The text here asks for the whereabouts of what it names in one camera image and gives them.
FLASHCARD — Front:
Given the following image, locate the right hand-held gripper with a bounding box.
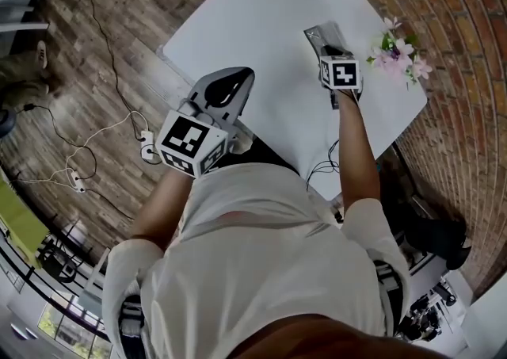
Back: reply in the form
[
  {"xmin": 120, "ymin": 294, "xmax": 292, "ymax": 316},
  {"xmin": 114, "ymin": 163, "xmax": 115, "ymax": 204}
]
[{"xmin": 318, "ymin": 44, "xmax": 364, "ymax": 110}]

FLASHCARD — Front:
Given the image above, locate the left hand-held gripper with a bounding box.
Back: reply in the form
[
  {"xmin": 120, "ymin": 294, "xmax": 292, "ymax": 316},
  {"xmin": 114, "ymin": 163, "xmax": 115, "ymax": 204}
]
[{"xmin": 154, "ymin": 66, "xmax": 255, "ymax": 179}]

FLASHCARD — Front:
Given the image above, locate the person's left forearm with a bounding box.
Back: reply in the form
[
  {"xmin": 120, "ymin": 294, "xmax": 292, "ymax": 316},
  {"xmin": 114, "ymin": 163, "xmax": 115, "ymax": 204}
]
[{"xmin": 128, "ymin": 169, "xmax": 199, "ymax": 250}]

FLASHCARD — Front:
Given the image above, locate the person's right forearm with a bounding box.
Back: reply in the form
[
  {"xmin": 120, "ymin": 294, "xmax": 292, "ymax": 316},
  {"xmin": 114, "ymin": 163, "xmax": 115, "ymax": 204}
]
[{"xmin": 336, "ymin": 90, "xmax": 384, "ymax": 210}]

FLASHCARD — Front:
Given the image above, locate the white power strip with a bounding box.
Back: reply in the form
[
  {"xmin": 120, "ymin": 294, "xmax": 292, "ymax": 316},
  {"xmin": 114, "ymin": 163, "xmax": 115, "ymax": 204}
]
[
  {"xmin": 139, "ymin": 130, "xmax": 157, "ymax": 161},
  {"xmin": 66, "ymin": 168, "xmax": 86, "ymax": 194}
]

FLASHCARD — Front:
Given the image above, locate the pink artificial flower bouquet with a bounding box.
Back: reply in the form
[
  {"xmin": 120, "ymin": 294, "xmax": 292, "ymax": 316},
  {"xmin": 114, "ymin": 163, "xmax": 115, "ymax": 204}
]
[{"xmin": 366, "ymin": 16, "xmax": 433, "ymax": 92}]

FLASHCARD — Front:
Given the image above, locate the person's white shirt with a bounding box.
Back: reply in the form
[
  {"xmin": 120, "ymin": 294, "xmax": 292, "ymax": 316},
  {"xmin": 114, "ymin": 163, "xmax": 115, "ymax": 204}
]
[{"xmin": 101, "ymin": 162, "xmax": 413, "ymax": 359}]

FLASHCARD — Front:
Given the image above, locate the black round object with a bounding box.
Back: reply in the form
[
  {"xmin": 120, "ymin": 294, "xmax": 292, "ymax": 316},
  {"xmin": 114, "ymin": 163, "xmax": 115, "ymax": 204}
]
[{"xmin": 0, "ymin": 109, "xmax": 17, "ymax": 139}]

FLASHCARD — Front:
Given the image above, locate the black bag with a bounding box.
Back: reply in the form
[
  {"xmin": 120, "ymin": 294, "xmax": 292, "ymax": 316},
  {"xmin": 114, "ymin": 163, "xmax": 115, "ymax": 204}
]
[{"xmin": 402, "ymin": 209, "xmax": 473, "ymax": 272}]

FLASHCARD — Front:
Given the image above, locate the green furniture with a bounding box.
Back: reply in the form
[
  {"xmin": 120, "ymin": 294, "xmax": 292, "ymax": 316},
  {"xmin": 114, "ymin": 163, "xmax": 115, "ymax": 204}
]
[{"xmin": 0, "ymin": 174, "xmax": 49, "ymax": 268}]

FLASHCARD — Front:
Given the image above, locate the white power cable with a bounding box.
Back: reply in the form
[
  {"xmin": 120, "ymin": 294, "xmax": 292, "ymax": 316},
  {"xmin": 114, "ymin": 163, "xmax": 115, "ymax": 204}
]
[{"xmin": 17, "ymin": 109, "xmax": 150, "ymax": 185}]

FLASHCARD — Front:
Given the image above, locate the thin black cable loop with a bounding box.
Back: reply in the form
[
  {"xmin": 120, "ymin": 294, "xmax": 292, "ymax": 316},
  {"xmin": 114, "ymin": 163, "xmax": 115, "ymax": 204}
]
[{"xmin": 303, "ymin": 138, "xmax": 341, "ymax": 193}]

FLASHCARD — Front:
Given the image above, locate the long black floor cable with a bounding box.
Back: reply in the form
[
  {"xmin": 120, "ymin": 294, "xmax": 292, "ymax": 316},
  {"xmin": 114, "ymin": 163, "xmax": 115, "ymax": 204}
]
[{"xmin": 69, "ymin": 0, "xmax": 138, "ymax": 120}]

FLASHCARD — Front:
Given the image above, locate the black cable with adapter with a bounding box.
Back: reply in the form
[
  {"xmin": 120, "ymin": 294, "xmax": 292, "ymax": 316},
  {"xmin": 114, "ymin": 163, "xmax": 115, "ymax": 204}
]
[{"xmin": 14, "ymin": 102, "xmax": 98, "ymax": 193}]

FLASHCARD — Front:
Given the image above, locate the grey black harness strap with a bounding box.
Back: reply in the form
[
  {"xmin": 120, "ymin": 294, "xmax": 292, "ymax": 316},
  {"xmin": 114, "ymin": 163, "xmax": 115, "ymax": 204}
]
[
  {"xmin": 117, "ymin": 292, "xmax": 146, "ymax": 351},
  {"xmin": 373, "ymin": 259, "xmax": 402, "ymax": 296}
]

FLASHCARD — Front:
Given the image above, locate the white furniture frame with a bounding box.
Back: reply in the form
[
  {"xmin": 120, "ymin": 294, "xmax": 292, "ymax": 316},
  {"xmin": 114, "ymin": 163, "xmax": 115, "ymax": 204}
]
[{"xmin": 0, "ymin": 0, "xmax": 51, "ymax": 34}]

